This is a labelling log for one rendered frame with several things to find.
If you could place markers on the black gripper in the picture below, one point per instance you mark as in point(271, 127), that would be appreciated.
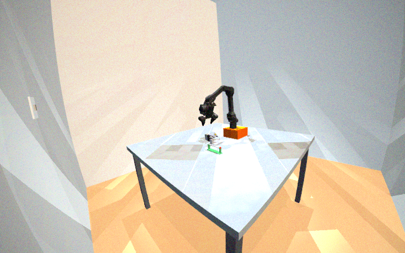
point(208, 115)

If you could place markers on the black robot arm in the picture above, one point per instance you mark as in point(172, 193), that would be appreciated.
point(209, 104)

